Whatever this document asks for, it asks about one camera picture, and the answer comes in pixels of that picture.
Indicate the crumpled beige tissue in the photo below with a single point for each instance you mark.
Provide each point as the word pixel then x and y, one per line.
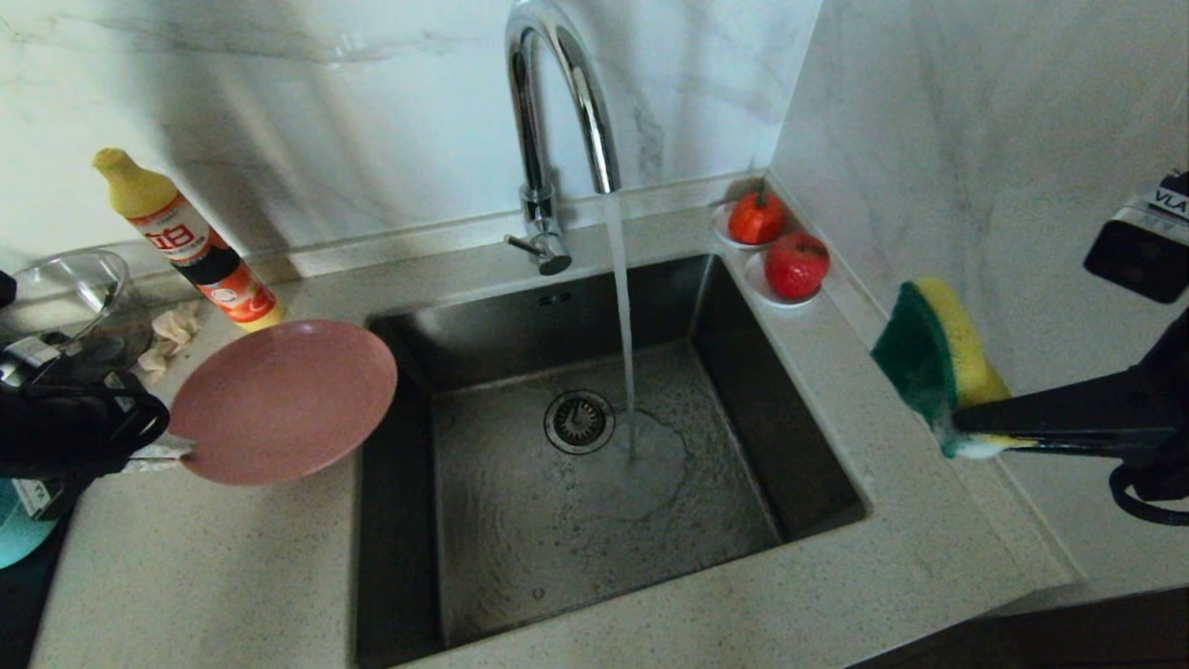
pixel 172 333

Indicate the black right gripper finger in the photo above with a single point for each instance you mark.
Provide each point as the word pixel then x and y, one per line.
pixel 1096 448
pixel 1096 409

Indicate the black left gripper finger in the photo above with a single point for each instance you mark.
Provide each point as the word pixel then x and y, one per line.
pixel 163 452

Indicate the pink plate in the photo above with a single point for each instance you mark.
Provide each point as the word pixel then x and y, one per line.
pixel 283 404

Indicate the round metal drain strainer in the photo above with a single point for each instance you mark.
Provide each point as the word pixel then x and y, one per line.
pixel 579 421

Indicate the clear glass bowl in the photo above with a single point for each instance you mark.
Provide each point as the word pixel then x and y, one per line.
pixel 65 279

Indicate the chrome gooseneck faucet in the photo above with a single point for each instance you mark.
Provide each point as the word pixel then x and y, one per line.
pixel 536 139

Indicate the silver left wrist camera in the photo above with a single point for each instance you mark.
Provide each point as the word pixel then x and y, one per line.
pixel 23 358

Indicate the teal bowl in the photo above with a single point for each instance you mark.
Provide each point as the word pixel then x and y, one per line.
pixel 19 539

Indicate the yellow green sponge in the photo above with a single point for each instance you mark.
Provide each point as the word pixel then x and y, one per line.
pixel 938 353

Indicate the clear running water stream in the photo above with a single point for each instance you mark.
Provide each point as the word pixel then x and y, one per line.
pixel 620 279

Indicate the red apple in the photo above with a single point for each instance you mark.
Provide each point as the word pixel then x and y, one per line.
pixel 796 266

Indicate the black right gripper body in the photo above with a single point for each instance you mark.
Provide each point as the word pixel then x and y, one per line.
pixel 1170 400

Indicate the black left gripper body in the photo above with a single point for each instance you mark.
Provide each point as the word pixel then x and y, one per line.
pixel 74 427

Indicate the yellow capped dish soap bottle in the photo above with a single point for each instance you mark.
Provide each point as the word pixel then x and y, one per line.
pixel 197 249

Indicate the stainless steel sink basin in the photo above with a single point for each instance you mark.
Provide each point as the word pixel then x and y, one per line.
pixel 604 530

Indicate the black stove top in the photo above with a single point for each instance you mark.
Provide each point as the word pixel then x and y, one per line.
pixel 23 623

